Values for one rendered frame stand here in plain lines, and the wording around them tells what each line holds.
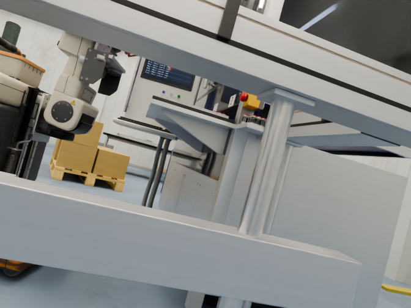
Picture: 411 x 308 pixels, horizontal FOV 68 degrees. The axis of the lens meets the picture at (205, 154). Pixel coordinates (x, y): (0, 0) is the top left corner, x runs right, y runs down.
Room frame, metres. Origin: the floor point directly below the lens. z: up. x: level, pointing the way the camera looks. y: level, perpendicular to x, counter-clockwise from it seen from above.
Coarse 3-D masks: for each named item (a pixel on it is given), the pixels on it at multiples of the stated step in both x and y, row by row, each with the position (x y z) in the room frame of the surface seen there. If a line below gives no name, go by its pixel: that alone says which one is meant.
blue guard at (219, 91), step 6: (222, 84) 1.92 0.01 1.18; (216, 90) 2.05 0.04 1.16; (222, 90) 1.88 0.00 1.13; (228, 90) 1.73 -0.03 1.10; (234, 90) 1.61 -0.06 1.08; (210, 96) 2.18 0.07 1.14; (216, 96) 2.01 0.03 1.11; (222, 96) 1.84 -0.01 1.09; (228, 96) 1.70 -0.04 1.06; (198, 102) 2.63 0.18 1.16; (204, 102) 2.35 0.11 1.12; (210, 102) 2.13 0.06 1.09; (216, 102) 1.96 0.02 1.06; (222, 102) 1.80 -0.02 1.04; (228, 102) 1.67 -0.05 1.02; (234, 102) 1.55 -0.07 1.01; (204, 108) 2.29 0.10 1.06; (210, 108) 2.07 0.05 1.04; (222, 108) 1.76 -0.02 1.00
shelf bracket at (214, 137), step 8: (168, 112) 1.44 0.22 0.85; (176, 120) 1.45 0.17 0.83; (184, 120) 1.46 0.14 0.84; (192, 120) 1.46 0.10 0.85; (200, 120) 1.47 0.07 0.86; (184, 128) 1.47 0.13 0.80; (192, 128) 1.47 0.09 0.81; (200, 128) 1.47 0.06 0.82; (208, 128) 1.48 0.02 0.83; (216, 128) 1.49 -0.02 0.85; (224, 128) 1.50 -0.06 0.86; (200, 136) 1.48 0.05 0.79; (208, 136) 1.49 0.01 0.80; (216, 136) 1.49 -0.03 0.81; (224, 136) 1.50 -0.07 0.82; (208, 144) 1.49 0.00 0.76; (216, 144) 1.50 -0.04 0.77; (224, 144) 1.51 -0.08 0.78; (216, 152) 1.51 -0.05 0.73
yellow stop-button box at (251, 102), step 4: (248, 96) 1.34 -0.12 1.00; (252, 96) 1.32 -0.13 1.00; (256, 96) 1.33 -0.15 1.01; (248, 100) 1.32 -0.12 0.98; (252, 100) 1.32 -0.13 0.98; (256, 100) 1.33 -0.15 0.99; (244, 104) 1.36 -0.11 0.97; (248, 104) 1.32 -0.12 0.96; (252, 104) 1.32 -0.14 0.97; (256, 104) 1.33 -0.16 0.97; (260, 104) 1.33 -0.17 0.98; (248, 108) 1.38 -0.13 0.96; (252, 108) 1.36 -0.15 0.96; (256, 108) 1.34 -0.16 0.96; (260, 108) 1.33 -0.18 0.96
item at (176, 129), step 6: (156, 120) 1.92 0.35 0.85; (162, 120) 1.93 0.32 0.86; (168, 126) 1.94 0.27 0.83; (174, 126) 1.95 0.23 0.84; (180, 126) 1.96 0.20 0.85; (174, 132) 1.95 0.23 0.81; (180, 132) 1.96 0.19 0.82; (186, 132) 1.97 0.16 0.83; (180, 138) 1.96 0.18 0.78; (186, 138) 1.97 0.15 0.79; (192, 138) 1.98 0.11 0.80; (192, 144) 1.98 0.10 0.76; (198, 144) 1.99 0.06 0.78; (198, 150) 1.99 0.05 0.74
